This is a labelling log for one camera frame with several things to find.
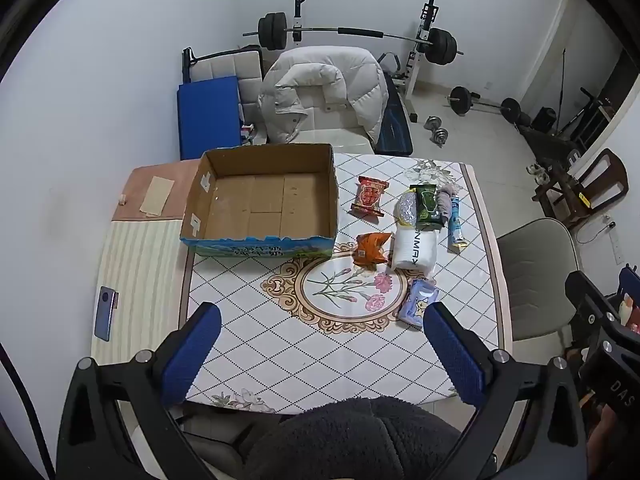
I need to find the white barbell rack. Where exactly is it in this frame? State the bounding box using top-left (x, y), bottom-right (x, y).
top-left (291, 0), bottom-right (441, 123)

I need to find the black weight bench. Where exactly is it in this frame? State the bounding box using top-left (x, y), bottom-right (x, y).
top-left (375, 72), bottom-right (415, 156)

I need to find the white soft tissue pack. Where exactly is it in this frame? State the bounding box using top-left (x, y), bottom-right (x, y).
top-left (391, 225), bottom-right (437, 273)

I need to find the black exercise machine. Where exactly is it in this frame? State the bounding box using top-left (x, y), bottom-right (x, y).
top-left (557, 87), bottom-right (618, 153)

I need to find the dark fleece clothing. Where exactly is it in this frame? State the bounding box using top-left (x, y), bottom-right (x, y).
top-left (245, 396), bottom-right (463, 480)

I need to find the blue cartoon tissue packet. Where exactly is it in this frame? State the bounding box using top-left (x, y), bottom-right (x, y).
top-left (397, 280), bottom-right (441, 328)

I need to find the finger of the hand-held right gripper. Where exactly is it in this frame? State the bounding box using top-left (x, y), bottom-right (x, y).
top-left (565, 270), bottom-right (640, 345)
top-left (618, 266), bottom-right (640, 306)

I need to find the white puffer jacket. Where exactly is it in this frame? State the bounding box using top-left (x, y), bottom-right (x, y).
top-left (257, 46), bottom-right (390, 145)

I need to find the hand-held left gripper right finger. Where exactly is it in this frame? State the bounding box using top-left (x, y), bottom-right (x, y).
top-left (423, 302), bottom-right (589, 480)

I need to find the orange snack packet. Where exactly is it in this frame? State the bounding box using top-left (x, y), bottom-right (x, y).
top-left (355, 232), bottom-right (393, 267)

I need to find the dark wooden chair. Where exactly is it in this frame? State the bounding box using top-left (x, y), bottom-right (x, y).
top-left (532, 148), bottom-right (630, 226)

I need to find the silver mesh packet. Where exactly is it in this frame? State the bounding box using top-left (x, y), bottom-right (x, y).
top-left (397, 191), bottom-right (418, 226)

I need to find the short barbell with black plates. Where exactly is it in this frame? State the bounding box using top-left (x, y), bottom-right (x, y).
top-left (446, 86), bottom-right (521, 123)

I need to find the white padded chair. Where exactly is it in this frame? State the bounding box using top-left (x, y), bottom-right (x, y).
top-left (295, 110), bottom-right (374, 154)

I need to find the pink mat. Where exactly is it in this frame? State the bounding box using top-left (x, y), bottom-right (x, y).
top-left (111, 159), bottom-right (201, 222)

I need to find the beige paper sheet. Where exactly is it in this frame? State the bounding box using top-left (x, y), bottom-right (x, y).
top-left (140, 176), bottom-right (174, 217)

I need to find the red snack packet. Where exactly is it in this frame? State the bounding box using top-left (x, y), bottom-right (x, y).
top-left (350, 175), bottom-right (390, 218)

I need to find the blue long packet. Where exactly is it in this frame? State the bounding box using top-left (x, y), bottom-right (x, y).
top-left (447, 195), bottom-right (469, 253)

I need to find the cardboard box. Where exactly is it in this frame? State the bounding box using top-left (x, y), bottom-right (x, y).
top-left (180, 143), bottom-right (340, 260)

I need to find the blue folded exercise mat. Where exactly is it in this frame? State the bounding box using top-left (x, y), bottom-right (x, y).
top-left (176, 76), bottom-right (243, 161)

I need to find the green snack packet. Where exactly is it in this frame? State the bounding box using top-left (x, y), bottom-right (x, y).
top-left (410, 184), bottom-right (443, 231)

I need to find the black bin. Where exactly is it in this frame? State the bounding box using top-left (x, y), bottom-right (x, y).
top-left (531, 106), bottom-right (558, 133)

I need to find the grey sock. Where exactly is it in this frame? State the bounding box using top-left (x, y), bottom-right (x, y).
top-left (436, 183), bottom-right (460, 226)

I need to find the blue smartphone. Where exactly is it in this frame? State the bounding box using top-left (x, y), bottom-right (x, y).
top-left (94, 286), bottom-right (120, 342)

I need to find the grey shell chair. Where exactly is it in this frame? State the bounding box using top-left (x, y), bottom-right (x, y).
top-left (495, 218), bottom-right (583, 343)

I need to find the black floor cable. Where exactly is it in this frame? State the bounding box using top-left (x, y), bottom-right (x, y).
top-left (575, 215), bottom-right (618, 243)

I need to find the black handled exercise bar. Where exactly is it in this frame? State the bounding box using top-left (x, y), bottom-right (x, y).
top-left (181, 46), bottom-right (251, 83)

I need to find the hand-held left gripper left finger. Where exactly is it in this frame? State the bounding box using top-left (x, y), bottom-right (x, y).
top-left (56, 302), bottom-right (223, 480)

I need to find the long barbell with black plates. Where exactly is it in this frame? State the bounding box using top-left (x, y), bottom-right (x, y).
top-left (243, 12), bottom-right (463, 66)

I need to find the cream striped mat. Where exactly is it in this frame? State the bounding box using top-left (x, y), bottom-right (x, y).
top-left (90, 217), bottom-right (193, 396)

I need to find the white quilted chair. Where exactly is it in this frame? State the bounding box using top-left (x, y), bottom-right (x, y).
top-left (192, 45), bottom-right (264, 127)

